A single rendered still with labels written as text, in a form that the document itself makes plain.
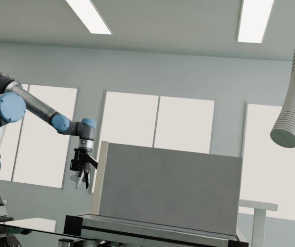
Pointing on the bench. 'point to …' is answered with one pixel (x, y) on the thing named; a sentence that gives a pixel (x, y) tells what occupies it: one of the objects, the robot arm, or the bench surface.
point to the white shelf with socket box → (258, 219)
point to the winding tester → (168, 187)
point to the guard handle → (0, 220)
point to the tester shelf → (146, 233)
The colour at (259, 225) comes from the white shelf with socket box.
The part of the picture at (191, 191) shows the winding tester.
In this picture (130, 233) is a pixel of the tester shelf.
